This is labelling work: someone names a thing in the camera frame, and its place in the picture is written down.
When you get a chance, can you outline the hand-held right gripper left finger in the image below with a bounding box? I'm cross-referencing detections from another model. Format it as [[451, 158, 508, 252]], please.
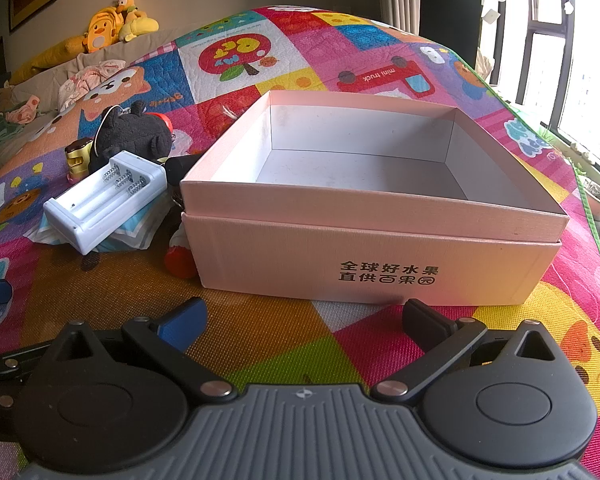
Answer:
[[45, 296, 233, 401]]

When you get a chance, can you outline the yellow duck plush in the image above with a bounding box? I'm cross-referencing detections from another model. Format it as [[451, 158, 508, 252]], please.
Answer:
[[82, 6, 126, 53]]

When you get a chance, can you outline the red toy figure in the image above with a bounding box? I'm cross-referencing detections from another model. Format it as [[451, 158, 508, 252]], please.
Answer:
[[164, 225, 199, 281]]

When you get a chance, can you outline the colourful cartoon play mat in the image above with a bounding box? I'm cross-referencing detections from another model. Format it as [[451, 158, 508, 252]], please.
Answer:
[[0, 5, 600, 480]]

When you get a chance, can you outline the blue white tissue packet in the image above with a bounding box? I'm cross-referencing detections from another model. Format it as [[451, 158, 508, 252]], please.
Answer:
[[32, 205, 168, 253]]

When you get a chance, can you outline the pink white clothes pile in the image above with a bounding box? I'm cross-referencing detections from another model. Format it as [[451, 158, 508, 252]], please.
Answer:
[[57, 57, 128, 111]]

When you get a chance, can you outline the long yellow pillow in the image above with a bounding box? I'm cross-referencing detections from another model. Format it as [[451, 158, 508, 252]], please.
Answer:
[[10, 35, 88, 83]]

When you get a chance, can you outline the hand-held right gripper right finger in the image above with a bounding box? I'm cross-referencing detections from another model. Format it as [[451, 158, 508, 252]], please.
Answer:
[[372, 299, 573, 403]]

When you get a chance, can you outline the small pink cloth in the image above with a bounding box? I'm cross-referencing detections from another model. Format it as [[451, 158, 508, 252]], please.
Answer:
[[5, 97, 43, 126]]

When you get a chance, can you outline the black plush toy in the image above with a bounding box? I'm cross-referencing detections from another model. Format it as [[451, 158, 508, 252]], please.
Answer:
[[87, 101, 201, 186]]

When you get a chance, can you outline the black framed window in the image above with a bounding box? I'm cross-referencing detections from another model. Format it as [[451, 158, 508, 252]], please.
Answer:
[[480, 0, 600, 181]]

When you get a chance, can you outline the pink cardboard box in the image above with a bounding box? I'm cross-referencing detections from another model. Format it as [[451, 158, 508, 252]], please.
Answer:
[[179, 89, 571, 307]]

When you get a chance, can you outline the yellow plush with orange head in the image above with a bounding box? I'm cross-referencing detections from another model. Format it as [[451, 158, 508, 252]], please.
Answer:
[[112, 0, 160, 43]]

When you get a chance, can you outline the beige sofa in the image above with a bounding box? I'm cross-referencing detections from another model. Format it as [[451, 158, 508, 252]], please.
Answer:
[[0, 27, 181, 176]]

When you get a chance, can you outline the gold and black small toy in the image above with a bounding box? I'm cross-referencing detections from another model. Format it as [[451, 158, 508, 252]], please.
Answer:
[[64, 137, 97, 181]]

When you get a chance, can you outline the white battery charger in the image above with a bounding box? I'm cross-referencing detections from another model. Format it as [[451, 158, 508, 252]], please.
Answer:
[[43, 152, 167, 256]]

